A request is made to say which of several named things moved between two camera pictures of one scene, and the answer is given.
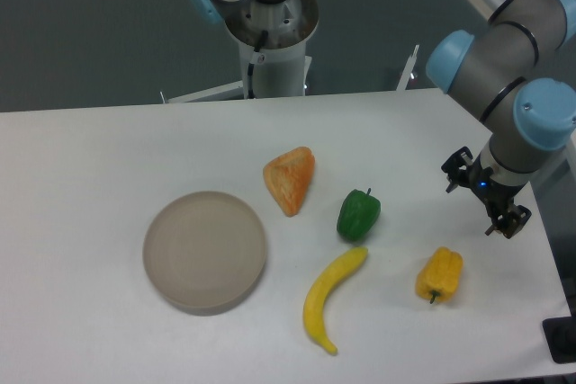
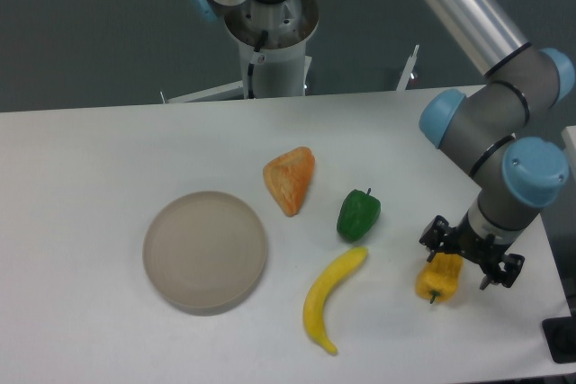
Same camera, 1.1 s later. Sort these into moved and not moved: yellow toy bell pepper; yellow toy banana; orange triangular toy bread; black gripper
Moved: black gripper
Not moved: orange triangular toy bread; yellow toy bell pepper; yellow toy banana
